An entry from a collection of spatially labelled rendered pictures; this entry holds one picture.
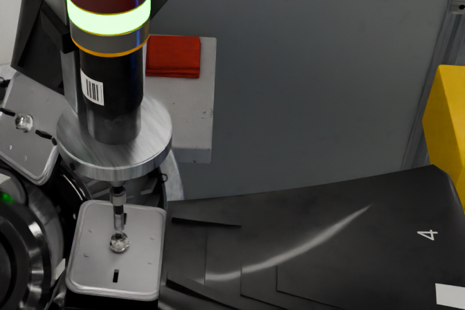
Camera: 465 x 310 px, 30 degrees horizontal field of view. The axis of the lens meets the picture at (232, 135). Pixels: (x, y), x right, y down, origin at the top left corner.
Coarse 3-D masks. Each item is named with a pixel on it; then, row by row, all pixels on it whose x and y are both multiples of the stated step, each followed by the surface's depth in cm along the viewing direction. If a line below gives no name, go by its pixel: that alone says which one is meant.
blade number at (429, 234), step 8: (408, 224) 65; (416, 224) 65; (424, 224) 65; (432, 224) 65; (440, 224) 65; (416, 232) 64; (424, 232) 65; (432, 232) 65; (440, 232) 65; (416, 240) 64; (424, 240) 64; (432, 240) 64; (440, 240) 64
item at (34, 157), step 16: (16, 80) 63; (32, 80) 61; (16, 96) 63; (32, 96) 61; (48, 96) 59; (64, 96) 58; (0, 112) 63; (16, 112) 62; (32, 112) 60; (48, 112) 59; (0, 128) 63; (32, 128) 60; (48, 128) 58; (0, 144) 63; (16, 144) 61; (32, 144) 60; (48, 144) 58; (16, 160) 61; (32, 160) 59; (48, 160) 57; (32, 176) 58; (48, 176) 57
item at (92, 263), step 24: (96, 216) 63; (144, 216) 64; (96, 240) 61; (144, 240) 62; (72, 264) 59; (96, 264) 59; (120, 264) 59; (144, 264) 60; (72, 288) 57; (96, 288) 57; (120, 288) 58; (144, 288) 58
